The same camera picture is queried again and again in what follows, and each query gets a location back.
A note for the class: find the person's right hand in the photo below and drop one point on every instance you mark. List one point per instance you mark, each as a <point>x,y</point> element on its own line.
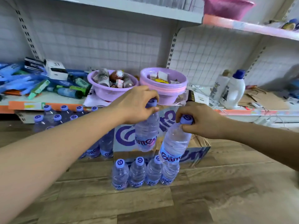
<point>205,121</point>

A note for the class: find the person's left hand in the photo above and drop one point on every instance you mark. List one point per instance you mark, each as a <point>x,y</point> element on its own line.
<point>133,104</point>

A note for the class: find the water bottle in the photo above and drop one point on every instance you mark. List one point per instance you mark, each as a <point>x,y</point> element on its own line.
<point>175,142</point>
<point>146,132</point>

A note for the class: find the pile of water bottles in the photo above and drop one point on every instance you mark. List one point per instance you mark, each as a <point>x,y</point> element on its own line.
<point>120,177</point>

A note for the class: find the person's left forearm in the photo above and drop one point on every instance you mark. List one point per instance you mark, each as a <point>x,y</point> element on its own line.
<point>58,156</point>

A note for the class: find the person's right forearm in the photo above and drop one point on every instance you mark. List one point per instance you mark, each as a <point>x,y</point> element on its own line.
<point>261,142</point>

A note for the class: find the silver patterned can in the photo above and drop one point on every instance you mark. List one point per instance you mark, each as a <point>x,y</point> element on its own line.
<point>128,82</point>

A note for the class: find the black white packet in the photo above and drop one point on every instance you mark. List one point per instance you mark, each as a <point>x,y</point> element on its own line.
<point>199,99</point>

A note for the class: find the small white red box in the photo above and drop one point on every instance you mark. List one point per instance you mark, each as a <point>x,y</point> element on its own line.
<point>119,83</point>

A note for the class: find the small purple plastic basin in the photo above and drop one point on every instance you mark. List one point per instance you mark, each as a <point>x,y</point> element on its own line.
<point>107,94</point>

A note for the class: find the brown carton purple print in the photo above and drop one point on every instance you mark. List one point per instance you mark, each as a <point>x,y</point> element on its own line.
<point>123,137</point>

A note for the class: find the brown drink bottle white cap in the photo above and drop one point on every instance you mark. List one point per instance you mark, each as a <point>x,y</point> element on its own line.
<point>115,75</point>

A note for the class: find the pink plastic basin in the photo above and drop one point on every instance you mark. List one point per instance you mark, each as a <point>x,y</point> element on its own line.
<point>163,89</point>

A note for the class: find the large purple plastic basin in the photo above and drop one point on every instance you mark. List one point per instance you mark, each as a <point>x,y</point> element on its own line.
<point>168,99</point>
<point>179,79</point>

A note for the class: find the white paper packet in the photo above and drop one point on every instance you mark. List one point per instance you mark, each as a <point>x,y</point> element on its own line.
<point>162,75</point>
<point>153,75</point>

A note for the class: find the yellow snack packet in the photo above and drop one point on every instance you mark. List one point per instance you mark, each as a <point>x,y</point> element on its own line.
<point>161,81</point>

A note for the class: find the white detergent bottle blue cap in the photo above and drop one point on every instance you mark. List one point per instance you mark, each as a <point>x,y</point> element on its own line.
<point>233,90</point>

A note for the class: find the white red handheld tool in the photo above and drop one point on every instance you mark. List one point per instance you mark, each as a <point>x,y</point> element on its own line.
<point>257,105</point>

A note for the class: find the dark bottle mint label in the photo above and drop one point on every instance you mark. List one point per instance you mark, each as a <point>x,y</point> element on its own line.
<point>80,82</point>

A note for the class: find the dark bottle green label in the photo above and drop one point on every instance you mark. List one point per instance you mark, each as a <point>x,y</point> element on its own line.
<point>77,89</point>

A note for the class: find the flattened brown cardboard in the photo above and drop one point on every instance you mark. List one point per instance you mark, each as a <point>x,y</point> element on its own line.
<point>268,100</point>

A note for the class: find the dark bottle blue label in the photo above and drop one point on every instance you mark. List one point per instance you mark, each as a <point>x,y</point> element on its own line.
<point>66,92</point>

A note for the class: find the white orange-edged store shelf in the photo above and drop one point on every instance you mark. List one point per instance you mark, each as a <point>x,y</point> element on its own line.
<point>93,39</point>

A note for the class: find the green white slim box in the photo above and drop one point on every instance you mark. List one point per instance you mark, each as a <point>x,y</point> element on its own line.
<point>38,89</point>

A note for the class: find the price label green arrow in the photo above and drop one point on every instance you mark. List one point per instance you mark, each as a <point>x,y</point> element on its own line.
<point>33,105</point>

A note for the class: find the pink plastic basket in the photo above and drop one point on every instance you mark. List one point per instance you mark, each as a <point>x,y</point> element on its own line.
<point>226,8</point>

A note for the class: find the pile of blue tubes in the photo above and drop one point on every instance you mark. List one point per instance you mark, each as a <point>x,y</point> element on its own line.
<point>16,81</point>

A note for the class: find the orange flat packet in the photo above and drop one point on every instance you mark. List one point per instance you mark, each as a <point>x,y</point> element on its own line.
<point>11,92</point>

